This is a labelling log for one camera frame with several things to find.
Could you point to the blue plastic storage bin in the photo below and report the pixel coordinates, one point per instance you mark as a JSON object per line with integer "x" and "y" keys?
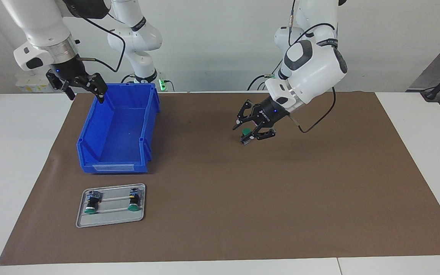
{"x": 120, "y": 130}

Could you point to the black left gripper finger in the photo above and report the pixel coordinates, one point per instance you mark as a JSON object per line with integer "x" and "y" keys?
{"x": 266, "y": 133}
{"x": 248, "y": 111}

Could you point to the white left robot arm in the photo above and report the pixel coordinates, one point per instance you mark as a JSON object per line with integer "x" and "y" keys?
{"x": 315, "y": 68}

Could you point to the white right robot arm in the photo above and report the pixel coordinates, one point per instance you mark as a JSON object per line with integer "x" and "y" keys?
{"x": 44, "y": 26}

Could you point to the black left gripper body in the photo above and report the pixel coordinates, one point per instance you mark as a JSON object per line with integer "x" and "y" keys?
{"x": 271, "y": 112}

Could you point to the brown table mat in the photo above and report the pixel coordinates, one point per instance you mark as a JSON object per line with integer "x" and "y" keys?
{"x": 281, "y": 210}

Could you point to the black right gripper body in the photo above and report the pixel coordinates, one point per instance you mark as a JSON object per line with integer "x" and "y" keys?
{"x": 69, "y": 70}

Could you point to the white electrical box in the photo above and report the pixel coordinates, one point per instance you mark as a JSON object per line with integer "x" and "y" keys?
{"x": 33, "y": 82}

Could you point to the green push button switch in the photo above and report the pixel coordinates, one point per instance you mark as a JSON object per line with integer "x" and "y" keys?
{"x": 133, "y": 200}
{"x": 246, "y": 132}
{"x": 92, "y": 204}

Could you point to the silver metal tray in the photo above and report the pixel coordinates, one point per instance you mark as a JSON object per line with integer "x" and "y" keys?
{"x": 109, "y": 219}

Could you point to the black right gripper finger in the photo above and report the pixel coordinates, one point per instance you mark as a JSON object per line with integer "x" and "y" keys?
{"x": 98, "y": 84}
{"x": 66, "y": 88}

